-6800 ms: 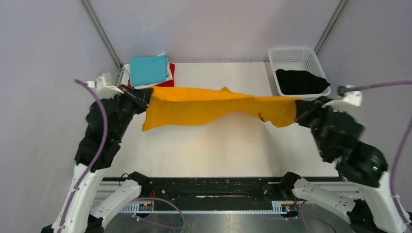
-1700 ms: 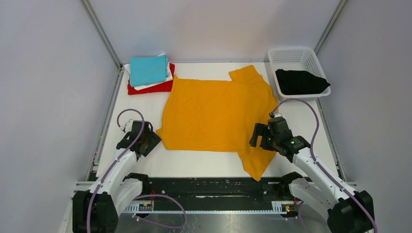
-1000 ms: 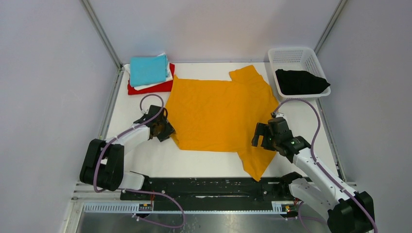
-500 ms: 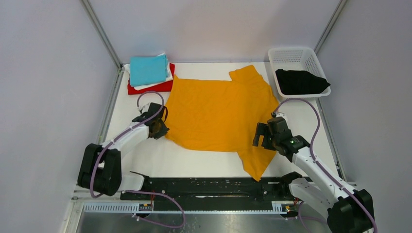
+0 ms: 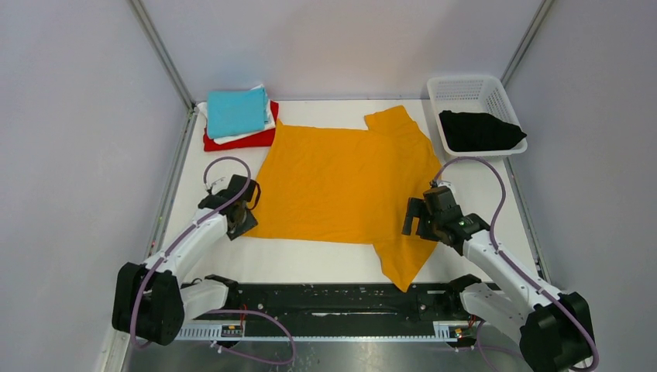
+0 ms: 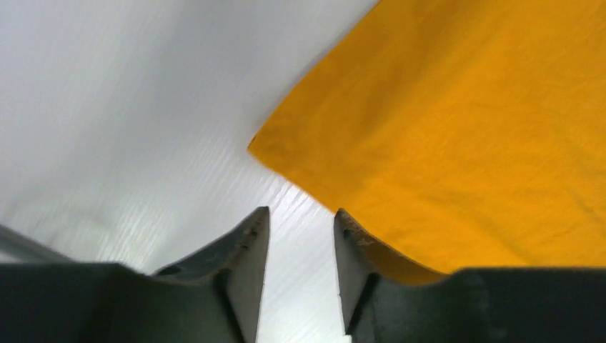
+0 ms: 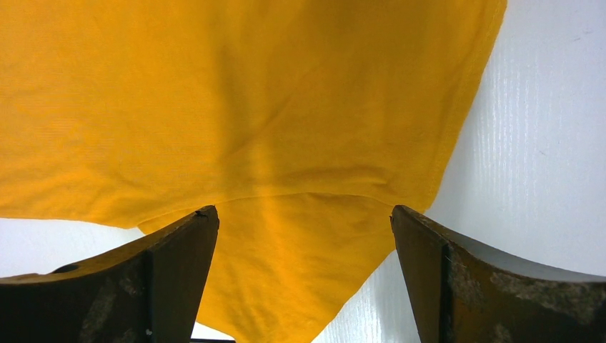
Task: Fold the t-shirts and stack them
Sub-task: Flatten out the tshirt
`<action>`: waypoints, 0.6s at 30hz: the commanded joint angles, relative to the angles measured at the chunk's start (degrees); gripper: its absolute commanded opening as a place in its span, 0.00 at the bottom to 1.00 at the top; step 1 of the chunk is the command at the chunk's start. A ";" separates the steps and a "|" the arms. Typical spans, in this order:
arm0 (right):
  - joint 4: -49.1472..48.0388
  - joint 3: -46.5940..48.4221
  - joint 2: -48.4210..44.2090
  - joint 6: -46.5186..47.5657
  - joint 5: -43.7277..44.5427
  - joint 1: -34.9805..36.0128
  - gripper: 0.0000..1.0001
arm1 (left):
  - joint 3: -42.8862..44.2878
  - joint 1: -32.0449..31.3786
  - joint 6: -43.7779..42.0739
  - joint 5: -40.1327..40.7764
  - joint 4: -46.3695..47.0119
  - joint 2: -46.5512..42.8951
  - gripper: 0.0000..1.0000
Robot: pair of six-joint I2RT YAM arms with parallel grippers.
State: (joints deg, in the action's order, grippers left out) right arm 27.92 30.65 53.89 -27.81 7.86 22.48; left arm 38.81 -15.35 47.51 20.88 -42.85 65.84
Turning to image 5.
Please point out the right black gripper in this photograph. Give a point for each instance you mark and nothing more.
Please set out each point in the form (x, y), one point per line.
(417, 207)

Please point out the folded blue t shirt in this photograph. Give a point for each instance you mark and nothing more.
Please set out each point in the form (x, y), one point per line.
(233, 113)

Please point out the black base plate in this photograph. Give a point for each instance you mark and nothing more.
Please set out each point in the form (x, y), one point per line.
(345, 312)

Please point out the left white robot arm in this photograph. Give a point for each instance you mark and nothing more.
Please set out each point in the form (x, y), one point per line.
(152, 301)

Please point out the yellow t shirt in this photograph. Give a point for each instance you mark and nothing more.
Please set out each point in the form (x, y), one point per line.
(349, 186)

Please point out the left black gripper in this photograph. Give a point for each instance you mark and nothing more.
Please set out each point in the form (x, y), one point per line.
(246, 225)

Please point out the folded red t shirt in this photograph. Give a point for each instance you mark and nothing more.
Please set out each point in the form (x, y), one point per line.
(263, 138)

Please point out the black t shirt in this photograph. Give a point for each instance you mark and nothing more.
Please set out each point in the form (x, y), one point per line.
(478, 132)

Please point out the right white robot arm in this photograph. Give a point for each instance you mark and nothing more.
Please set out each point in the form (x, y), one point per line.
(552, 329)

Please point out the aluminium frame rails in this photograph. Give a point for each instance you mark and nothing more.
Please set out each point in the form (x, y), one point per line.
(381, 186)

